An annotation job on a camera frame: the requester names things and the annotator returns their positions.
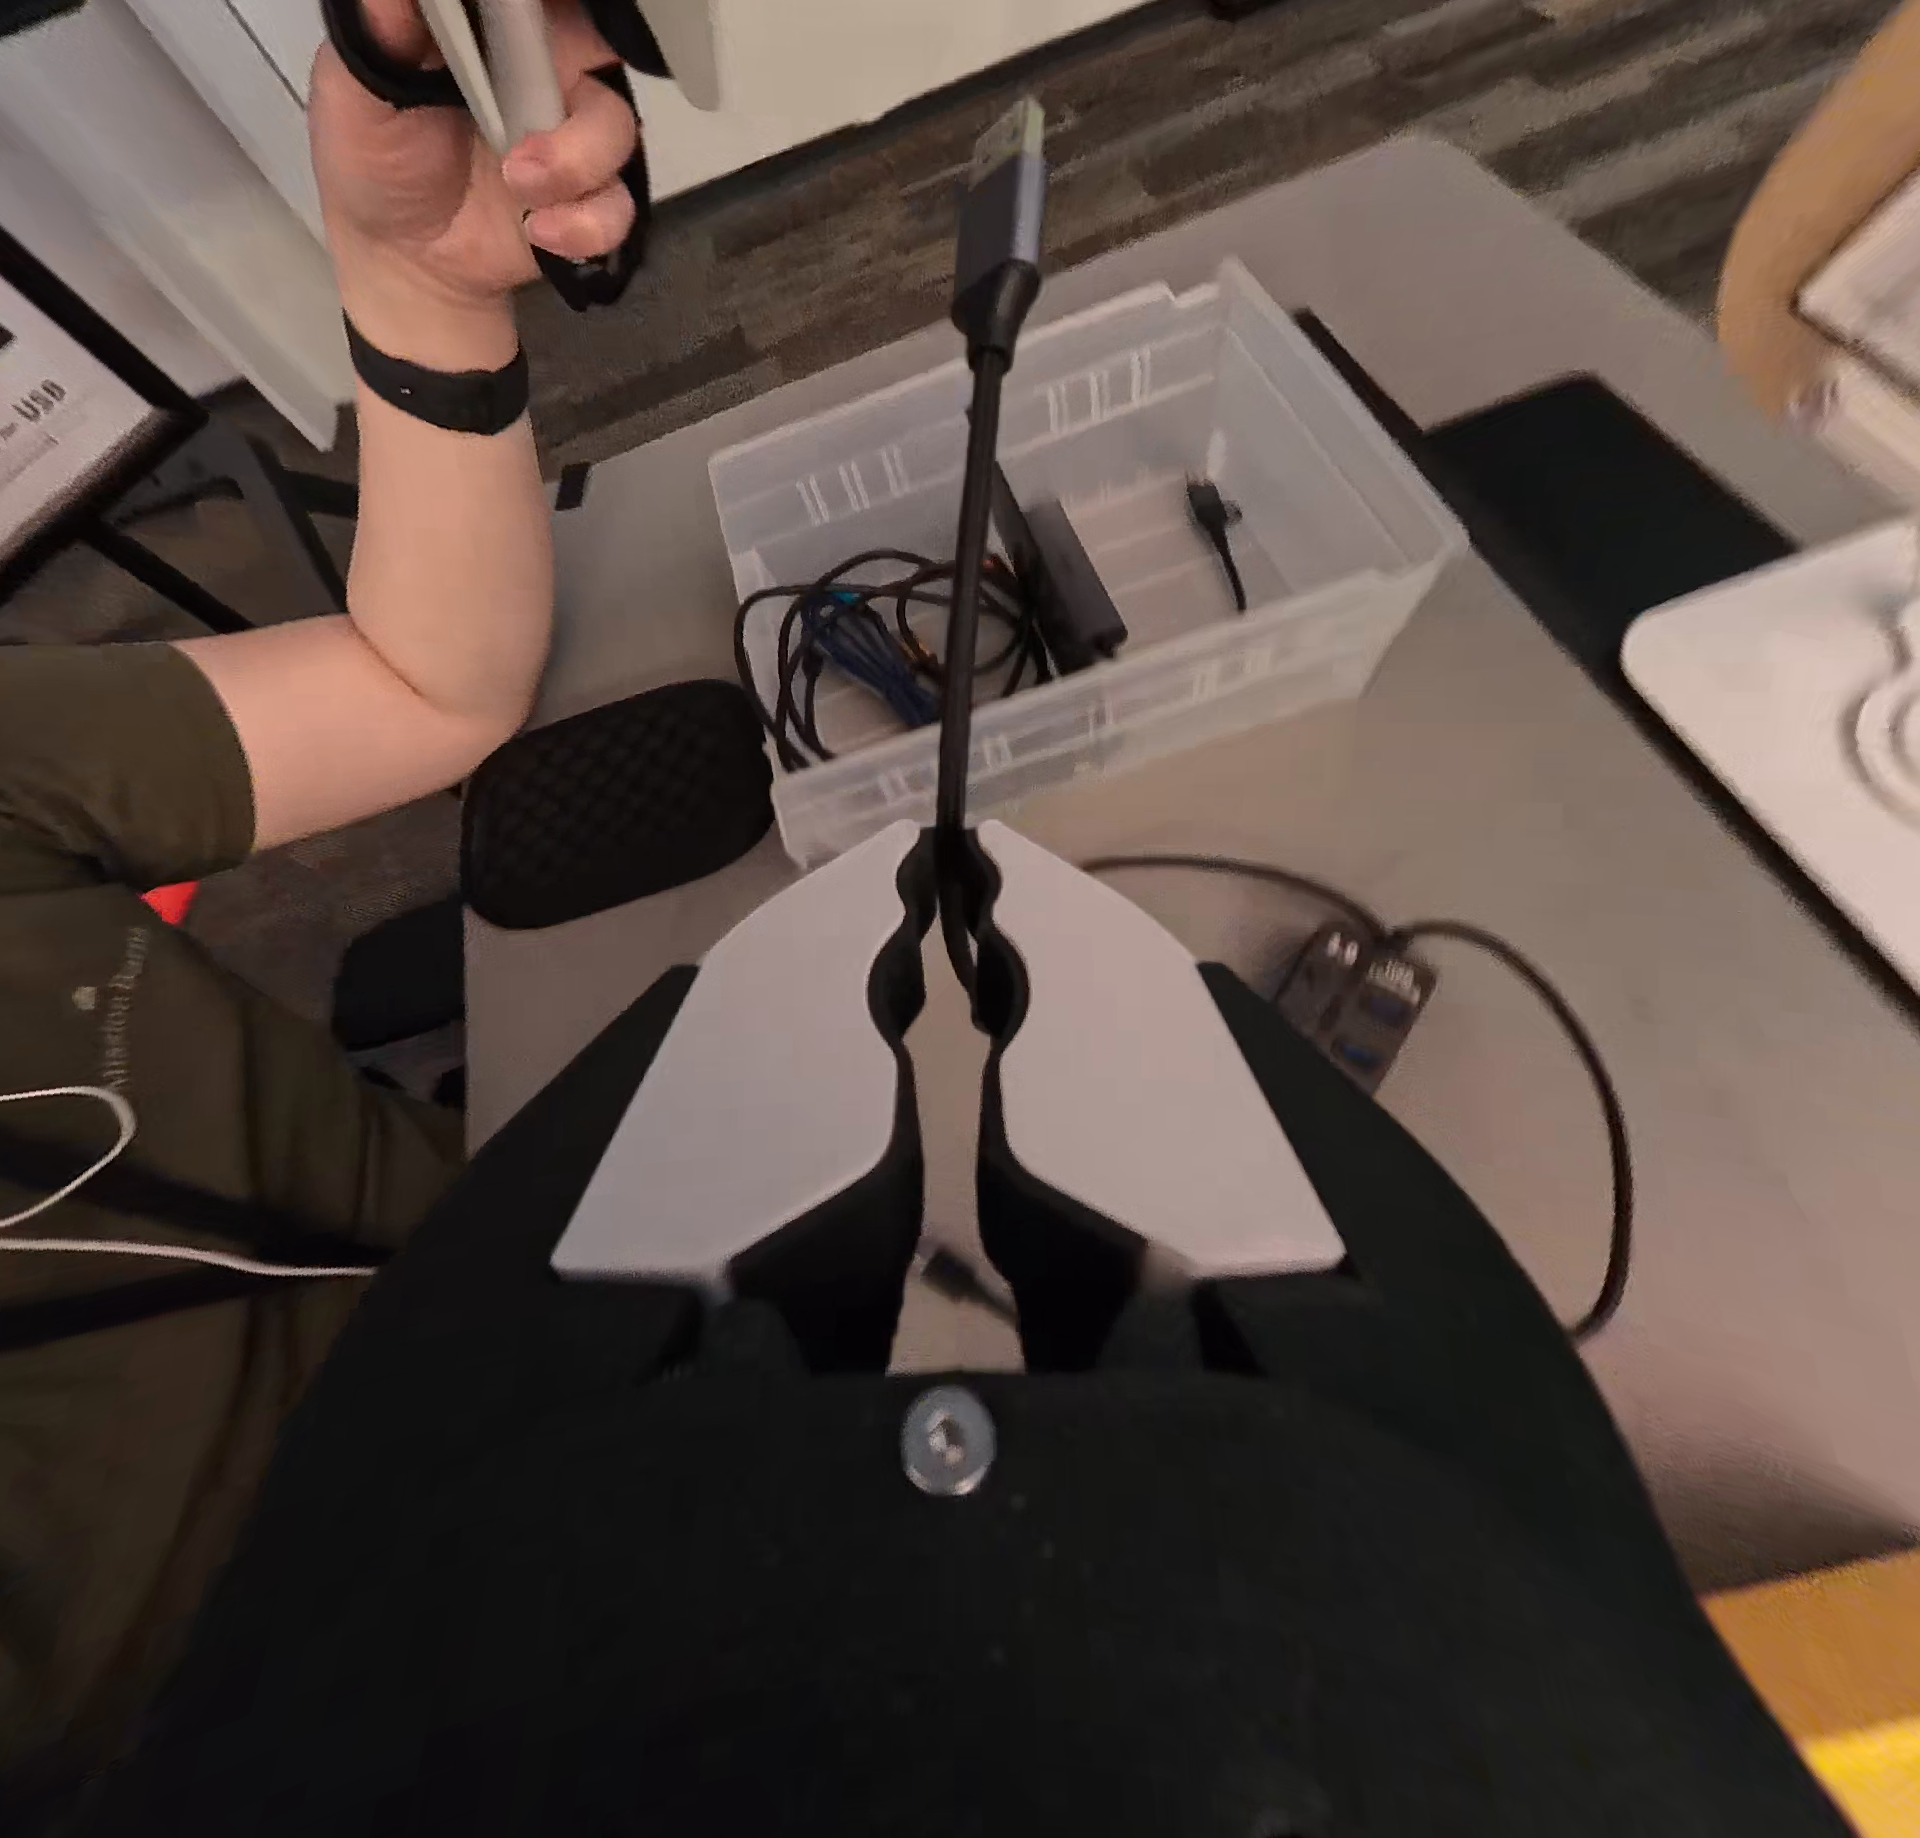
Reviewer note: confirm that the person's left hand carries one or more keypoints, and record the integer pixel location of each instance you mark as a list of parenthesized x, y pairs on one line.
[(405, 219)]

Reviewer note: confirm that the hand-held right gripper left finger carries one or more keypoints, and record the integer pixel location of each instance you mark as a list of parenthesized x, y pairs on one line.
[(750, 1119)]

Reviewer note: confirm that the black framed marker sign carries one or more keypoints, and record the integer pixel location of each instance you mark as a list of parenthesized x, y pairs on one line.
[(60, 473)]

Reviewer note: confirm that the yellow storage bin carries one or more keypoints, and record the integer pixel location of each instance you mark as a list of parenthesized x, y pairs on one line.
[(1845, 1719)]

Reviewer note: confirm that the clear plastic bin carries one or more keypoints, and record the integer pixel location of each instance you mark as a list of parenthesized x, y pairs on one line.
[(1320, 563)]

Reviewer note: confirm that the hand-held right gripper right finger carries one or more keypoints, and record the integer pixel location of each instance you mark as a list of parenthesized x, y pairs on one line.
[(1155, 1119)]

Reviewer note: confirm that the instruction sheet on wooden stand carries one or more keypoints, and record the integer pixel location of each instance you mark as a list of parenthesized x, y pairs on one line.
[(1771, 279)]

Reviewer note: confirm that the person's left forearm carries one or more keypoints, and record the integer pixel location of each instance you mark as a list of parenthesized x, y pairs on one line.
[(435, 593)]

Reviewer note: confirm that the white metal stand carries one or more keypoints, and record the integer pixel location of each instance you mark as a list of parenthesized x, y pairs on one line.
[(1741, 699)]

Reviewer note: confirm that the black wristband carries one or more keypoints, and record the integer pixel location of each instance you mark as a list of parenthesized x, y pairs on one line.
[(435, 390)]

